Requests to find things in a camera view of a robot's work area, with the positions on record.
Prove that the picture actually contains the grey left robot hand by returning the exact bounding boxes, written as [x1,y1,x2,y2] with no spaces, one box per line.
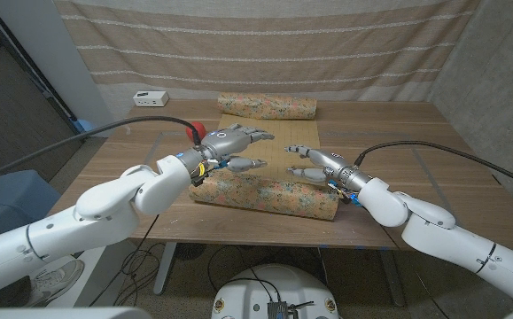
[180,122,276,179]

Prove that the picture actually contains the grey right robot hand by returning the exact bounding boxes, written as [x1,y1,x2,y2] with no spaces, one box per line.
[284,144,373,193]

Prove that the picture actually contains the floral wrapping paper sheet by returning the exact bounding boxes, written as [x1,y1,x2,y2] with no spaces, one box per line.
[188,91,341,222]

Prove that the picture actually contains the red ball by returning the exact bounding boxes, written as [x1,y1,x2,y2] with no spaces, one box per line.
[185,121,207,143]

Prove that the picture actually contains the white power strip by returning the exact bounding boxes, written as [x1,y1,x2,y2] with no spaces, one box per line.
[132,90,170,108]

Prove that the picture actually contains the beige striped backdrop cloth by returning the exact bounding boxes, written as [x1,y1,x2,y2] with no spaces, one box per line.
[54,0,481,104]

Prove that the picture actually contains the black round floor object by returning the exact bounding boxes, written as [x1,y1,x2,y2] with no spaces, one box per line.
[174,242,207,261]

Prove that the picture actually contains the white table leg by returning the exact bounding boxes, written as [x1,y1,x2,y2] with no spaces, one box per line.
[152,241,179,296]
[378,250,407,307]

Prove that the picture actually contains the white robot torso base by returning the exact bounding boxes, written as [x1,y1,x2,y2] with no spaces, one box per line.
[210,263,341,319]

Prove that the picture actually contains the dark perforated door panel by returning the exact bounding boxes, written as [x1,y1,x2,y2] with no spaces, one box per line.
[0,0,85,187]

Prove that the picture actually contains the grey sneaker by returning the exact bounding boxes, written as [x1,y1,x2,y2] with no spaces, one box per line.
[24,259,86,307]

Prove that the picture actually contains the blue chair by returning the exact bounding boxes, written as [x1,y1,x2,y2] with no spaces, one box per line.
[0,169,63,245]

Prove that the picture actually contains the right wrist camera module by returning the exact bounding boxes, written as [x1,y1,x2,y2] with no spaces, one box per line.
[326,178,364,208]

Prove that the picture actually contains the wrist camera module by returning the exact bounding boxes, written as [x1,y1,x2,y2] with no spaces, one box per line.
[189,160,212,188]
[326,178,364,208]

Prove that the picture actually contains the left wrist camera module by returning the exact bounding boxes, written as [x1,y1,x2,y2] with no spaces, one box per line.
[189,160,212,188]

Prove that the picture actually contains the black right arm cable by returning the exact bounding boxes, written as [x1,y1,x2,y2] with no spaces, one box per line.
[354,140,513,193]

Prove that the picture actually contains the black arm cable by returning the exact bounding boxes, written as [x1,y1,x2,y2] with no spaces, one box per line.
[0,115,203,188]
[354,140,513,193]

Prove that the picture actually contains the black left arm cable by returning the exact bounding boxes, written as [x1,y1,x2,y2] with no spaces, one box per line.
[0,115,203,188]

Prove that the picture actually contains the thin black floor cables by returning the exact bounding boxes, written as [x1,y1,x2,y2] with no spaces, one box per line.
[88,214,165,307]

